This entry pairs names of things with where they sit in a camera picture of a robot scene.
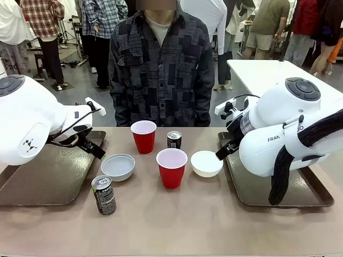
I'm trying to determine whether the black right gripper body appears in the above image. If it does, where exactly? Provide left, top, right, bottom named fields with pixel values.
left=226, top=119, right=243, bottom=150

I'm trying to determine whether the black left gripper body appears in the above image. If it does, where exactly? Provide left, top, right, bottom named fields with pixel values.
left=76, top=131, right=99, bottom=154

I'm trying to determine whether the white bowl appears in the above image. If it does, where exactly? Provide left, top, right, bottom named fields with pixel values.
left=100, top=153, right=136, bottom=183
left=190, top=150, right=224, bottom=178

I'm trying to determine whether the red plastic cup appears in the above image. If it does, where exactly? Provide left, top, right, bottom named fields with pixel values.
left=155, top=148, right=188, bottom=189
left=130, top=120, right=158, bottom=155

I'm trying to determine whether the black drink can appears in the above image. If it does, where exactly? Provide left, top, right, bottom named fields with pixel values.
left=91, top=175, right=117, bottom=216
left=166, top=131, right=183, bottom=150

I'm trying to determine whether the brown plastic tray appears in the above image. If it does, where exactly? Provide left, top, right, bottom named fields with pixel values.
left=0, top=130, right=107, bottom=207
left=217, top=131, right=335, bottom=208

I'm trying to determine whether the black stool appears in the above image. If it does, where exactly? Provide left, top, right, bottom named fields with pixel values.
left=33, top=51, right=49, bottom=80

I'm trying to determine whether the person in dark patchwork shirt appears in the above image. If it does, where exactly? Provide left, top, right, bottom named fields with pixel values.
left=108, top=0, right=216, bottom=127

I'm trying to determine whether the person in white long sleeves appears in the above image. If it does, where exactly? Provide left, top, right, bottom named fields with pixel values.
left=178, top=0, right=234, bottom=91

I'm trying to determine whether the person in olive t-shirt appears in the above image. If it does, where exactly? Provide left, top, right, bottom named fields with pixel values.
left=242, top=0, right=291, bottom=61

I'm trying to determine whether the person in blue plaid shirt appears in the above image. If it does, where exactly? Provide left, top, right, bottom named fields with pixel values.
left=79, top=0, right=129, bottom=89

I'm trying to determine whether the person in red plaid shirt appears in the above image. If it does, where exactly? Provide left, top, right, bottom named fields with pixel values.
left=20, top=0, right=66, bottom=91

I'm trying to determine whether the person in red jacket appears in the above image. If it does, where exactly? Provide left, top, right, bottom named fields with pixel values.
left=283, top=0, right=322, bottom=68

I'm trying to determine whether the person in white shirt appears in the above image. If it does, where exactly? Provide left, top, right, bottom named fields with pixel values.
left=0, top=0, right=33, bottom=76

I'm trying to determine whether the person in black top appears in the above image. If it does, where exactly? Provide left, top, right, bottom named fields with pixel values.
left=309, top=0, right=343, bottom=77

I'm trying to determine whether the thin black cable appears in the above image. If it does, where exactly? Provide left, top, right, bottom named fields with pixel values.
left=47, top=108, right=102, bottom=148

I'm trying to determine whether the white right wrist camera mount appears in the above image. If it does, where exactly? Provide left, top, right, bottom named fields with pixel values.
left=214, top=98, right=237, bottom=114

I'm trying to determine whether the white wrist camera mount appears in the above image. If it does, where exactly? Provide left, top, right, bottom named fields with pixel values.
left=214, top=98, right=237, bottom=114
left=85, top=97, right=107, bottom=117

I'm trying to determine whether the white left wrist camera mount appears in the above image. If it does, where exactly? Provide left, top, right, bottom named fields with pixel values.
left=85, top=97, right=107, bottom=117

